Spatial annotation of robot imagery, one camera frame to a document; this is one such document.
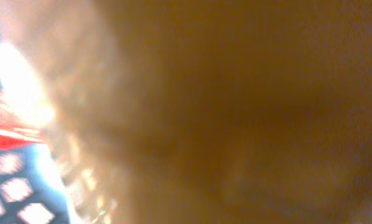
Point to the white tube gold cap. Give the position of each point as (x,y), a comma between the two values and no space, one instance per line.
(256,111)

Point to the orange spaghetti package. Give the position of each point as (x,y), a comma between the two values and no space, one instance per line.
(15,132)

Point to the grey plastic shopping basket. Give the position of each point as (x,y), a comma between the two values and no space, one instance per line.
(31,190)

